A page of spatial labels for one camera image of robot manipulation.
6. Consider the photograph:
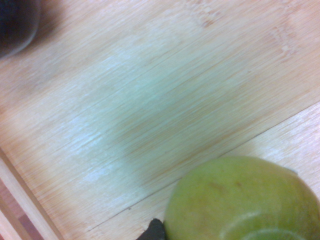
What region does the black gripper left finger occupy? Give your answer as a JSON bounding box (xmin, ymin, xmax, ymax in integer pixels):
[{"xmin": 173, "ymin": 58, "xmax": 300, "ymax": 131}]
[{"xmin": 136, "ymin": 218, "xmax": 166, "ymax": 240}]

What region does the green apple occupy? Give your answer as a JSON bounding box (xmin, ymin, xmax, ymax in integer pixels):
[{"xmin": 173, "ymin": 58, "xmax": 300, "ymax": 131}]
[{"xmin": 163, "ymin": 155, "xmax": 320, "ymax": 240}]

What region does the dark round container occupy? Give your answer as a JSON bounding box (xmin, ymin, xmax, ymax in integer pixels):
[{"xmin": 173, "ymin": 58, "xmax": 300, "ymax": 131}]
[{"xmin": 0, "ymin": 0, "xmax": 43, "ymax": 60}]

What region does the light bamboo tray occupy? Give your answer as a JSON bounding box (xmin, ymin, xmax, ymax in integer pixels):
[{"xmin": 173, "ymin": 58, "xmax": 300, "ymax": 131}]
[{"xmin": 0, "ymin": 0, "xmax": 320, "ymax": 240}]

